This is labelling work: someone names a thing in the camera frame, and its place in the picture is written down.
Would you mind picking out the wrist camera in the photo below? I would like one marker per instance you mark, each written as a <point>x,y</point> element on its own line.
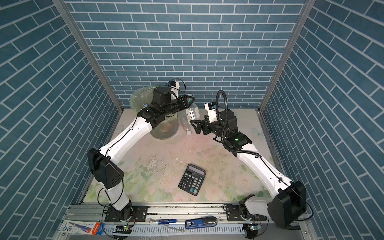
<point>212,111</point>
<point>175,86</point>

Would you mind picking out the toothpaste box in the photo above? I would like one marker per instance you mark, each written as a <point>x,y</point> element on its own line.
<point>81,228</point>

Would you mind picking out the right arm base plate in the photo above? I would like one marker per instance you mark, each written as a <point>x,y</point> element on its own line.
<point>235,213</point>

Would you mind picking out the white slotted cable duct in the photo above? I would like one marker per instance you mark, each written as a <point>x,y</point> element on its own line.
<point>175,230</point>

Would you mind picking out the green plastic bin liner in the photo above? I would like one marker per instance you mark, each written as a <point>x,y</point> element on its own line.
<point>141,98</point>

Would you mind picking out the clear bottle white cap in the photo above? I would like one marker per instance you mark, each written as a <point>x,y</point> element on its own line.
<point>186,125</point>

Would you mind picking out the blue box cutter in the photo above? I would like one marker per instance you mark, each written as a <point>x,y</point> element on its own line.
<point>205,222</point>

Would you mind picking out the grey mesh waste bin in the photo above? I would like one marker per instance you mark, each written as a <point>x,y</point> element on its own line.
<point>167,128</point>

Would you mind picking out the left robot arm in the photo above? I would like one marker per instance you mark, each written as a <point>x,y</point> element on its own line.
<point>103,162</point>

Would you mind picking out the clear bottle green cap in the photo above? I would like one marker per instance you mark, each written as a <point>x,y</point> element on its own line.
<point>193,113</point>

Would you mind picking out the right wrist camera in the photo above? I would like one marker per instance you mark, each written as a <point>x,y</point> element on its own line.
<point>212,111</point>

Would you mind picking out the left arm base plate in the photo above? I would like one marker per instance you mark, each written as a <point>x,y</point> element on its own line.
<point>128,214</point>

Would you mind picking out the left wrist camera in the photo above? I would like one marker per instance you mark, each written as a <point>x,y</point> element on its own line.
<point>175,86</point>

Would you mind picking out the black desk calculator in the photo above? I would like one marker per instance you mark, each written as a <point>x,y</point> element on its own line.
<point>192,179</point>

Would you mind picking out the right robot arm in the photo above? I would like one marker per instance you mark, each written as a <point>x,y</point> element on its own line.
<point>288,199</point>

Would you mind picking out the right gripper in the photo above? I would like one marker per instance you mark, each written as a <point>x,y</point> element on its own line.
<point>201,123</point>

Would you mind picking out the aluminium frame rail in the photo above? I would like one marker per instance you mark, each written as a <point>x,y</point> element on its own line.
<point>254,230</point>

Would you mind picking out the blue marker pen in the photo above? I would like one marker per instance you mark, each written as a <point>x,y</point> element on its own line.
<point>163,222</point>

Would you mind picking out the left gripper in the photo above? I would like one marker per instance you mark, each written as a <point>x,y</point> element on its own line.
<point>182,102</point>

